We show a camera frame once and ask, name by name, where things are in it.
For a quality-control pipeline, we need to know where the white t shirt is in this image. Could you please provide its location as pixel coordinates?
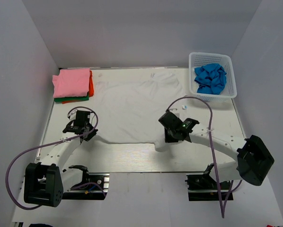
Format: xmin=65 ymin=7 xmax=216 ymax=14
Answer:
xmin=91 ymin=71 xmax=185 ymax=150

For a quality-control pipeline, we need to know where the blue t shirt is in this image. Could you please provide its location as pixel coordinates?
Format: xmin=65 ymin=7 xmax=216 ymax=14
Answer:
xmin=194 ymin=63 xmax=227 ymax=95

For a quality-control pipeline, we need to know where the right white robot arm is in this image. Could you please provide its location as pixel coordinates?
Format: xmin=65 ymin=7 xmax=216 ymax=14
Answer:
xmin=159 ymin=111 xmax=274 ymax=189

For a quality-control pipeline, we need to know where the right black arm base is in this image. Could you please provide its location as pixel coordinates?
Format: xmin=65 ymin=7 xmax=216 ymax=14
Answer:
xmin=183 ymin=174 xmax=234 ymax=202

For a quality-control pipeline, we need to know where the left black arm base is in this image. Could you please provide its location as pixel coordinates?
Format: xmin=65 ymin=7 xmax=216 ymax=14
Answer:
xmin=62 ymin=173 xmax=110 ymax=201

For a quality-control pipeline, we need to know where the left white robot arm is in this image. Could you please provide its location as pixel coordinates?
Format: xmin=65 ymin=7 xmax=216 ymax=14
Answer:
xmin=24 ymin=110 xmax=98 ymax=207

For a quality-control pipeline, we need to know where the folded green t shirt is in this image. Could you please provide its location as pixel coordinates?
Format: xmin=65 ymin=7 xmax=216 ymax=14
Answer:
xmin=54 ymin=95 xmax=89 ymax=103

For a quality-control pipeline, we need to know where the folded pink t shirt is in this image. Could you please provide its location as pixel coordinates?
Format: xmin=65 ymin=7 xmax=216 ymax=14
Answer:
xmin=52 ymin=68 xmax=90 ymax=98

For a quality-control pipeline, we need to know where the white plastic basket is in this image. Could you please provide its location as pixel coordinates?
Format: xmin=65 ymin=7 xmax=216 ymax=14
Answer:
xmin=189 ymin=52 xmax=237 ymax=102

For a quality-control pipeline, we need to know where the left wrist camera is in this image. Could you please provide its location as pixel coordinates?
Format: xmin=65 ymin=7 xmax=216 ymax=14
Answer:
xmin=67 ymin=109 xmax=77 ymax=120

